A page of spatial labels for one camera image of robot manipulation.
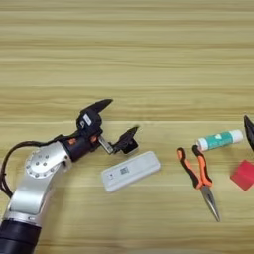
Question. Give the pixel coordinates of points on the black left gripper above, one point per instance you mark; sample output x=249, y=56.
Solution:
x=77, y=149

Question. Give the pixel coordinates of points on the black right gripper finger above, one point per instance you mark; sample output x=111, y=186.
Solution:
x=249, y=132

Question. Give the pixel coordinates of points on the red cube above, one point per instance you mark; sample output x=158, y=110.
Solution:
x=244, y=175

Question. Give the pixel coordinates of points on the white green glue stick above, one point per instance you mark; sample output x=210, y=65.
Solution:
x=218, y=140

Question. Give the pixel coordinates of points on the small black two-hole cube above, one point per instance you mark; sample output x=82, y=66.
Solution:
x=132, y=149

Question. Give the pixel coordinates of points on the orange black needle-nose pliers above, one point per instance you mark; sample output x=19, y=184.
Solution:
x=190, y=170

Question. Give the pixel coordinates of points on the white rectangular plastic device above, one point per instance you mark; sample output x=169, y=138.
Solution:
x=132, y=170

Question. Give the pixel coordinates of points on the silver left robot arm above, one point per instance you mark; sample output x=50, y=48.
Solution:
x=33, y=191

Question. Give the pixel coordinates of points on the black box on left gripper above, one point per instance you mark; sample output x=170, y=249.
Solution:
x=87, y=122

